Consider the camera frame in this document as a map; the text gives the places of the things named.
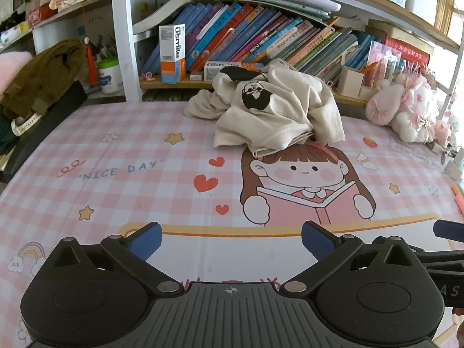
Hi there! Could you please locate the long white orange carton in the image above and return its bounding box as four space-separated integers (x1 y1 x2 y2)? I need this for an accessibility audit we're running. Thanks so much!
204 61 265 82

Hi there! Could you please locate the black chair back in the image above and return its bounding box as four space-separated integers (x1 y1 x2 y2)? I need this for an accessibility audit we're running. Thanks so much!
0 80 89 185

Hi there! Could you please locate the white wristwatch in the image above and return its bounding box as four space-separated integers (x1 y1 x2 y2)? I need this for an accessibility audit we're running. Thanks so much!
11 112 42 136

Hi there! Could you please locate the tall white orange toothbrush box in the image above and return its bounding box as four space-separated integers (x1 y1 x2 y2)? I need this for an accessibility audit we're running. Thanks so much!
159 24 187 84

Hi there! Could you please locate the red tassel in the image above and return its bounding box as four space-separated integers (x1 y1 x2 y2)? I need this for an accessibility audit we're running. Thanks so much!
83 36 99 88

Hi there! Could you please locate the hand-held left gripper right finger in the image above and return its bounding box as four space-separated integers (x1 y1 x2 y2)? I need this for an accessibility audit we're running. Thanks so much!
282 220 423 296

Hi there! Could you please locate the beige pen holder box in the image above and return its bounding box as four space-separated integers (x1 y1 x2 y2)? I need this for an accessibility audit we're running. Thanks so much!
337 66 376 98

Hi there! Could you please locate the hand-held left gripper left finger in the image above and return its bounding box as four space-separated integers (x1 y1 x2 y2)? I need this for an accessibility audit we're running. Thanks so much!
43 222 181 297

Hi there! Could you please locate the white plastic jar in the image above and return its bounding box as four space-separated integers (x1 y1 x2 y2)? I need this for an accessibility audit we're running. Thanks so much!
97 57 121 94

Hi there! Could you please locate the row of colourful books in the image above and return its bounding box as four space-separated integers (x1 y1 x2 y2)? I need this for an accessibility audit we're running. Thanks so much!
141 2 381 84

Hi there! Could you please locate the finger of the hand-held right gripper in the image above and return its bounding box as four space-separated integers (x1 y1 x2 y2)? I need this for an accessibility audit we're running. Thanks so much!
433 219 464 240

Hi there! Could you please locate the pink pillow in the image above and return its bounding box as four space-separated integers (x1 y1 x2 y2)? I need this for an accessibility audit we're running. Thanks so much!
0 51 33 91

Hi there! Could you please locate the small pink plush toy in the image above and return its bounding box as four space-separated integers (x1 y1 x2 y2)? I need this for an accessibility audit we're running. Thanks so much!
433 119 461 149

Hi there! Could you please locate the beige printed t-shirt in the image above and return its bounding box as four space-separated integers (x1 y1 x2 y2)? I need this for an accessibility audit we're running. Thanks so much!
184 58 346 158

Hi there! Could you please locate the white pink plush bunny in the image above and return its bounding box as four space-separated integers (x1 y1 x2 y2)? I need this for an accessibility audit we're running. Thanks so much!
391 72 441 144

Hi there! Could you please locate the thick white book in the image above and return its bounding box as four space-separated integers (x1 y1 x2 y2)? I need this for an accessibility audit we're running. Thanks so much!
132 0 198 35

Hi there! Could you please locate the bookshelf with wooden boards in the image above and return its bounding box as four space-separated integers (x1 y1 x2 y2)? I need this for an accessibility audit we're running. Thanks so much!
0 0 464 117

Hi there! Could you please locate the olive green jacket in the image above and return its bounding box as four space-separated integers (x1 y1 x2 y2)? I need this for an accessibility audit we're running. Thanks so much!
0 38 88 124

